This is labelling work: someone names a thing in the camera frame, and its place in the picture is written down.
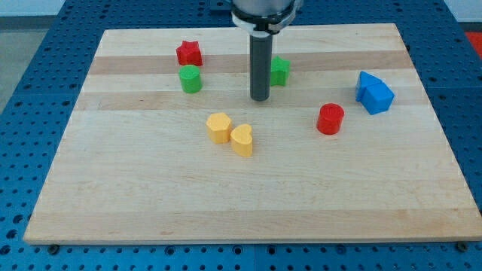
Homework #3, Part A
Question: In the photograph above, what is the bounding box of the green cylinder block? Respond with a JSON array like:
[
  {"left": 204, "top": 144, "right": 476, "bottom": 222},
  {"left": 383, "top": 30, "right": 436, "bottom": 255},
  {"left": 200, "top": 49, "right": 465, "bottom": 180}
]
[{"left": 178, "top": 65, "right": 203, "bottom": 93}]

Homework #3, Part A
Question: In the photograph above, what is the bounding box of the red cylinder block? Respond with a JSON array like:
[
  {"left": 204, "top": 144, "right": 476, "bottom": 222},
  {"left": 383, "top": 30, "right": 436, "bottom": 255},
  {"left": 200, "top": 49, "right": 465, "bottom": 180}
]
[{"left": 316, "top": 103, "right": 345, "bottom": 135}]

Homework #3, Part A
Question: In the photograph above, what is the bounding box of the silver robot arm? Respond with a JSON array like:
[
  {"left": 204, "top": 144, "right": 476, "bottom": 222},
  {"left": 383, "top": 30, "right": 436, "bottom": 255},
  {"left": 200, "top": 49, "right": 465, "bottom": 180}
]
[{"left": 230, "top": 0, "right": 304, "bottom": 102}]

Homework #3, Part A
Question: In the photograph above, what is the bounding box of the yellow heart block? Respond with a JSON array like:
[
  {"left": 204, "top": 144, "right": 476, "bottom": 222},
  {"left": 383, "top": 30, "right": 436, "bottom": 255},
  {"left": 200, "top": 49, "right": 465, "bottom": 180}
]
[{"left": 230, "top": 123, "right": 253, "bottom": 157}]

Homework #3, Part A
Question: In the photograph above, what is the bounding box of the blue triangle block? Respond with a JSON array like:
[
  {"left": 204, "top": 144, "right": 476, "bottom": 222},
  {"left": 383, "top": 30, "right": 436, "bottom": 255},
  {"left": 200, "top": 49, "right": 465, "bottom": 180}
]
[{"left": 355, "top": 71, "right": 382, "bottom": 102}]

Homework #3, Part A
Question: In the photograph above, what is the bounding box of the red star block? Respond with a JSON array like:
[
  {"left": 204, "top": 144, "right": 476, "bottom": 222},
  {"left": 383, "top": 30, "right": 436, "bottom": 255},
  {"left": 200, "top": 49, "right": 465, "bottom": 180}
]
[{"left": 175, "top": 41, "right": 203, "bottom": 66}]

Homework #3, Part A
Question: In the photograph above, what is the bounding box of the dark grey cylindrical pointer rod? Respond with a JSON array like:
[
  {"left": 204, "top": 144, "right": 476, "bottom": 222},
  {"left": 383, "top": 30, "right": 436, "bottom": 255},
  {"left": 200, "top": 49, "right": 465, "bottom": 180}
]
[{"left": 249, "top": 35, "right": 273, "bottom": 102}]

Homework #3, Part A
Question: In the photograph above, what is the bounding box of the blue perforated metal table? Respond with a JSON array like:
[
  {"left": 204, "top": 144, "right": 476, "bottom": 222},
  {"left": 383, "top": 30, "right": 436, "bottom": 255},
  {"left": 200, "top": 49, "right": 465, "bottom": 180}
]
[{"left": 1, "top": 0, "right": 481, "bottom": 270}]

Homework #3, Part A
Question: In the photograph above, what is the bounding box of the light wooden board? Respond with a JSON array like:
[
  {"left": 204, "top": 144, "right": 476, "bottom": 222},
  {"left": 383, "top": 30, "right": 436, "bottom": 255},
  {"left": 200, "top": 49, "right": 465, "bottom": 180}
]
[{"left": 23, "top": 23, "right": 481, "bottom": 245}]

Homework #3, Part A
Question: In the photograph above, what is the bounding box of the blue cube block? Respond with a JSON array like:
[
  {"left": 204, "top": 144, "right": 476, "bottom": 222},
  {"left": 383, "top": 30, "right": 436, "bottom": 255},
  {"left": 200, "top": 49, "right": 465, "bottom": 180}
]
[{"left": 361, "top": 83, "right": 395, "bottom": 115}]

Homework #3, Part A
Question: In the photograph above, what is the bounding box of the green star block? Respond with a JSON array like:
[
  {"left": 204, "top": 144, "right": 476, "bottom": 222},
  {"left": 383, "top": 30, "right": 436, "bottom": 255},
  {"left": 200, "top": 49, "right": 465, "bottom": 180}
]
[{"left": 270, "top": 56, "right": 291, "bottom": 86}]

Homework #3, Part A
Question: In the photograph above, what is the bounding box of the yellow hexagon block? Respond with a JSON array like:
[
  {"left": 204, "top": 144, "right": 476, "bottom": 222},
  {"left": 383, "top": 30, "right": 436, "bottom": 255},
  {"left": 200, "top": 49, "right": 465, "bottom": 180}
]
[{"left": 206, "top": 112, "right": 232, "bottom": 144}]

